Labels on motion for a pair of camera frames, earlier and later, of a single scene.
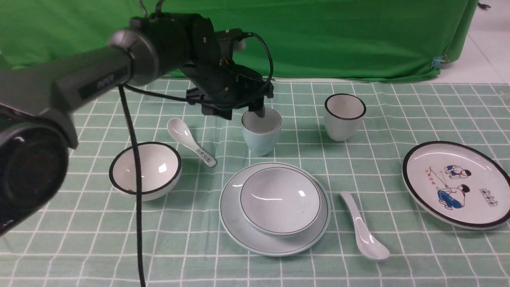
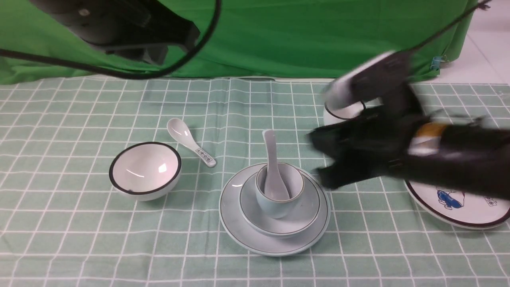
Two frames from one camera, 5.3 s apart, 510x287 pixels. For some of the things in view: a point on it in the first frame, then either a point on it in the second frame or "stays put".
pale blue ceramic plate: x=242 y=234 stays put
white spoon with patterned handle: x=179 y=130 stays put
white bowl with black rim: x=160 y=168 stays put
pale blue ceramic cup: x=261 y=134 → x=292 y=178
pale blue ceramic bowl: x=279 y=202 stays put
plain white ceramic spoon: x=369 y=243 → x=275 y=188
